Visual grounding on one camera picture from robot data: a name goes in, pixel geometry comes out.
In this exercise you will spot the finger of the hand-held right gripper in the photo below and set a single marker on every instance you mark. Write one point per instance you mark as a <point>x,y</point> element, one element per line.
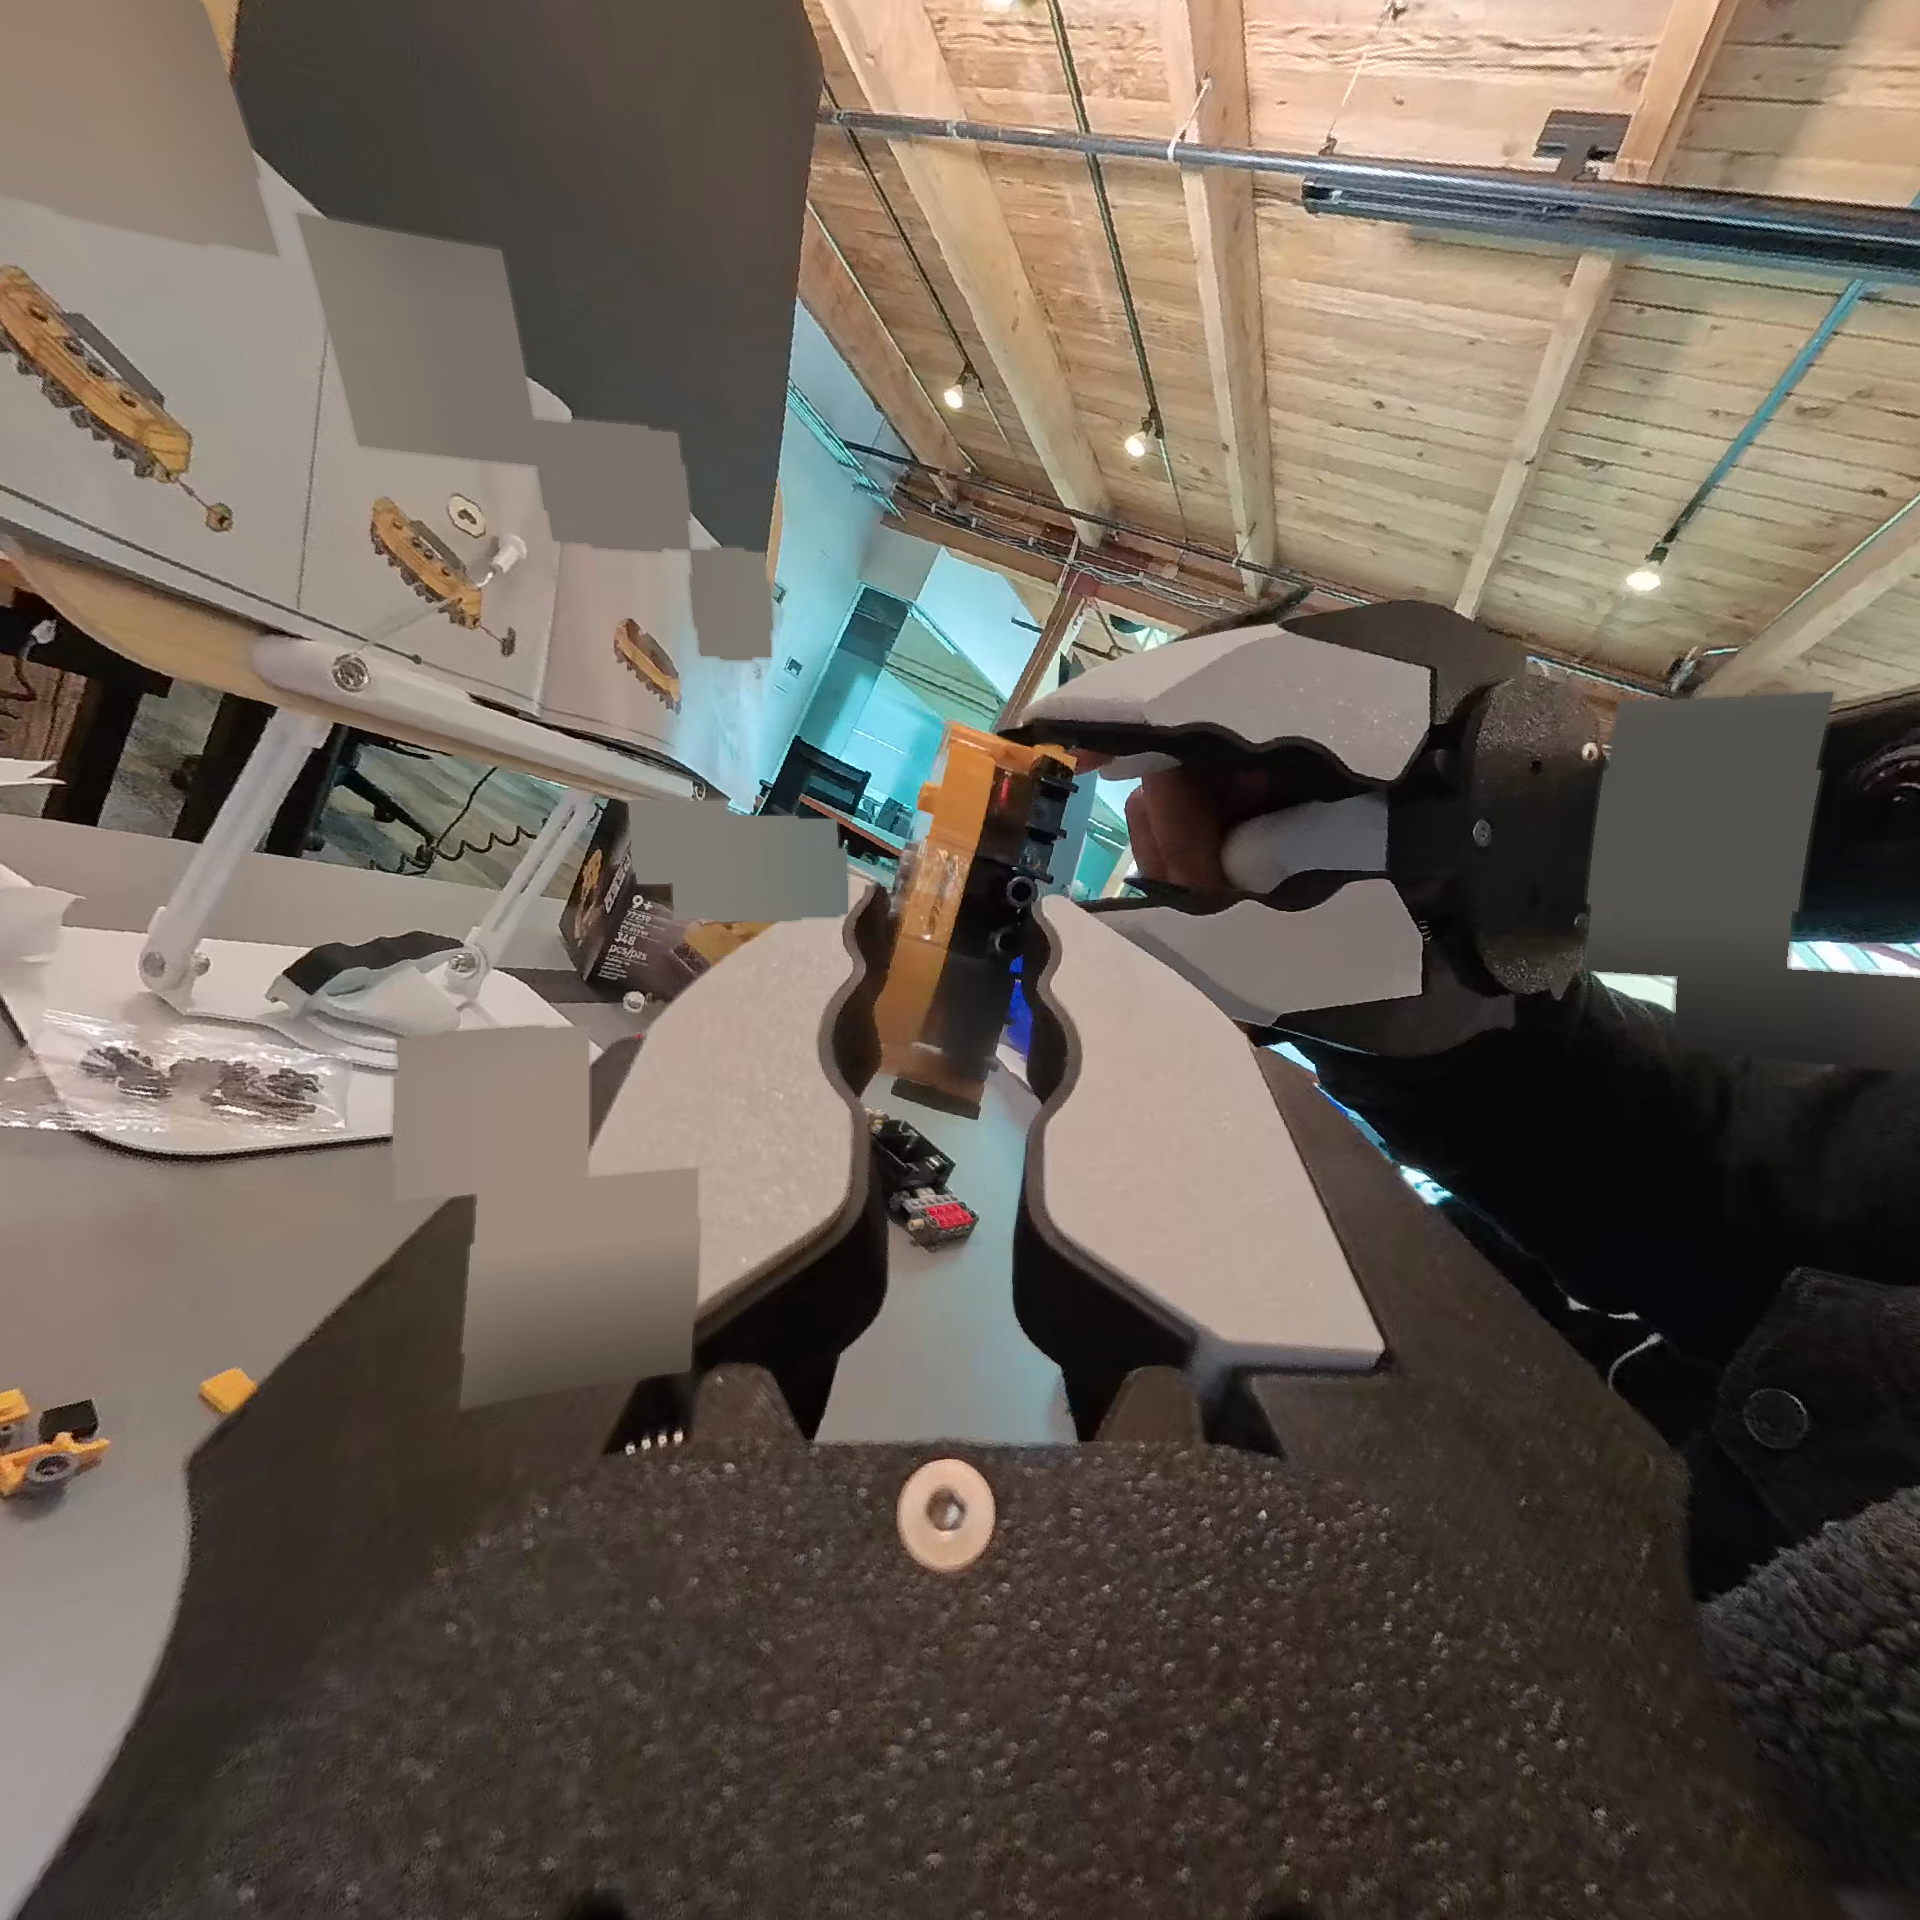
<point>1319,961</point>
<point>1245,690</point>

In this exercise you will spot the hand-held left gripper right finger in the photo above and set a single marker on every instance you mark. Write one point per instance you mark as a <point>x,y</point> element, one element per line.
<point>1186,1200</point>

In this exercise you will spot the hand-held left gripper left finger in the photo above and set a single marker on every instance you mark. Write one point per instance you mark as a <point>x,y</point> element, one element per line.
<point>764,1079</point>

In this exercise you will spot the orange and black lego assembly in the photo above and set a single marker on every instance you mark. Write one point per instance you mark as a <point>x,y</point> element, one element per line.
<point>962,840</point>

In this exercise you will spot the person's right forearm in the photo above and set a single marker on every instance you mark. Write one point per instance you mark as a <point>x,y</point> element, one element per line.
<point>1651,1142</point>

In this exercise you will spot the black and red lego assembly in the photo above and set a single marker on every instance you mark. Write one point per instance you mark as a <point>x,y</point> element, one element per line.
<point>933,1207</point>

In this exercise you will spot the black lego box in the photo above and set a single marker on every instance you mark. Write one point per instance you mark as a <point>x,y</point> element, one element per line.
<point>610,937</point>

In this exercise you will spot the scattered loose lego pieces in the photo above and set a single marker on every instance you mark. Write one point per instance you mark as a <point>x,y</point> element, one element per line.
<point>53,1464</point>

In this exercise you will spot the lego instruction booklet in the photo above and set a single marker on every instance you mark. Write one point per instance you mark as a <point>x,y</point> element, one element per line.
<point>182,300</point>

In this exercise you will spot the person's right hand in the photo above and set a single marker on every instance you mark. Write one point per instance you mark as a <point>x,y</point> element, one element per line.
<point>1179,833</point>

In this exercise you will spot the metal ceiling pipe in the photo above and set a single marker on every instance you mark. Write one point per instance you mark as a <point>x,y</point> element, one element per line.
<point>1050,140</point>

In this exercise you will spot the white book stand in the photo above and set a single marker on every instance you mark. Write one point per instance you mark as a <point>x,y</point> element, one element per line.
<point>308,667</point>

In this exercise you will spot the white paper bag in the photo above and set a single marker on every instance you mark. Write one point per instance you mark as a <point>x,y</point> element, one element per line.
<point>30,914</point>

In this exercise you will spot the dark fleece jacket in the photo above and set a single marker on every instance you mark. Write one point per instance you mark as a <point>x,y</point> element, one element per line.
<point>1829,1651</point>

